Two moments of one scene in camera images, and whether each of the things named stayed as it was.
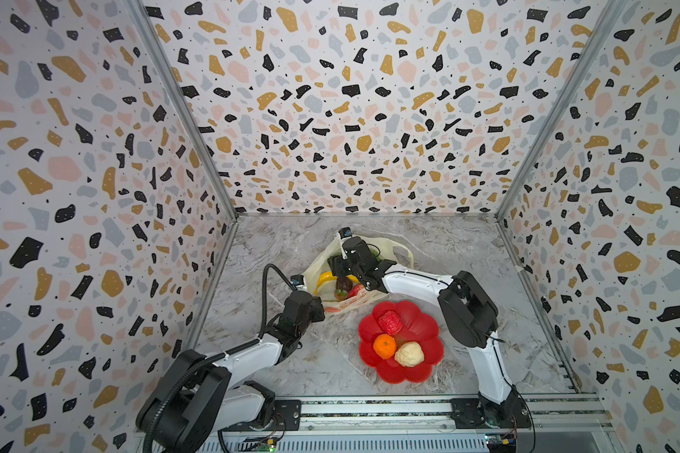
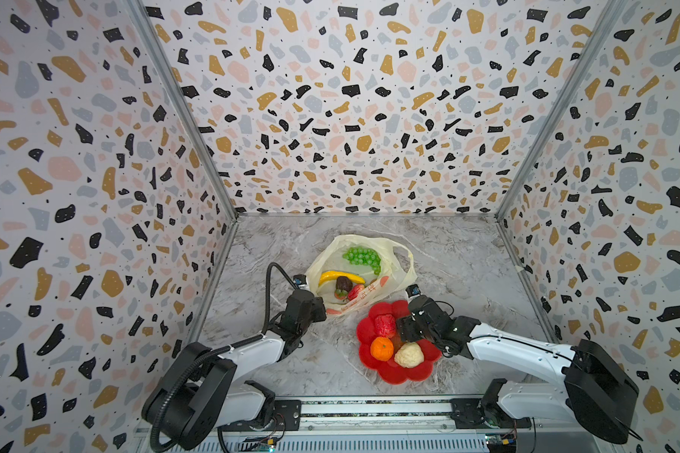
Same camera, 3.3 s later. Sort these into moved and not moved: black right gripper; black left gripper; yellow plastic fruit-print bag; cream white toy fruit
Moved: black right gripper
Not moved: cream white toy fruit; yellow plastic fruit-print bag; black left gripper
